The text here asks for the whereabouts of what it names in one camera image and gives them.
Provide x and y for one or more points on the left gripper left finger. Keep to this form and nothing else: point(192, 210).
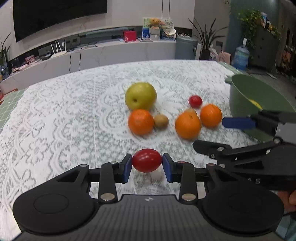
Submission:
point(108, 175)

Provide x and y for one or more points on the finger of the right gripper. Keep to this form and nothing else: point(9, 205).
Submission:
point(238, 123)

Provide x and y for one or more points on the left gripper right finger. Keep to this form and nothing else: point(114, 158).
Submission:
point(187, 175)

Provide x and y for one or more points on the green colander bowl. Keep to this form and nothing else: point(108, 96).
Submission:
point(259, 110)

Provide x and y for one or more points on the orange mandarin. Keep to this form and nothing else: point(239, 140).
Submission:
point(140, 122)
point(188, 124)
point(210, 115)

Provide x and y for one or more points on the orange mandarin front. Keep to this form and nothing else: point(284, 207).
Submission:
point(188, 124)

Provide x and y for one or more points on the red cherry tomato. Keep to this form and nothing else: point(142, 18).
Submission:
point(195, 101)

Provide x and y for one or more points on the small brown kiwi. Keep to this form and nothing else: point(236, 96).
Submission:
point(161, 121)

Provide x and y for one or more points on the person's hand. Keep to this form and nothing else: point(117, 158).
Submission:
point(289, 200)

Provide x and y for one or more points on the white lace tablecloth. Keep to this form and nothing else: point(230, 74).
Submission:
point(81, 118)

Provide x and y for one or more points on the blue water jug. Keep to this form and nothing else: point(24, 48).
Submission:
point(241, 56)

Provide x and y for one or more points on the pink small heater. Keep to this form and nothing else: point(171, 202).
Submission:
point(224, 57)

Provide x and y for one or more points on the dark grey cabinet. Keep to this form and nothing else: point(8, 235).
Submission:
point(263, 55)

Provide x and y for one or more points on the white plastic bag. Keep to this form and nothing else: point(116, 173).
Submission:
point(213, 53)

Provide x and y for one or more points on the potted long-leaf plant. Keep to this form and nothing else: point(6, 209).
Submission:
point(206, 36)

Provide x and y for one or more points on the grey trash bin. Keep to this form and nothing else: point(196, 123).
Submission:
point(186, 47)

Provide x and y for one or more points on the white tv console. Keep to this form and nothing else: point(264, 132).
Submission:
point(92, 56)

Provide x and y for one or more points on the green checkered table mat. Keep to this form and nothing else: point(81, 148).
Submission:
point(8, 104)

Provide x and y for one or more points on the white wifi router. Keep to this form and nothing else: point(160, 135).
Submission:
point(58, 48)

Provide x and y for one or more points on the teddy bear in cup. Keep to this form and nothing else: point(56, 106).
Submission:
point(154, 29)

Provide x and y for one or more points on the red box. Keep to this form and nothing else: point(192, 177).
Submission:
point(129, 36)

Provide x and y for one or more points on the black wall television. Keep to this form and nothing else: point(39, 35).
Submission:
point(32, 16)

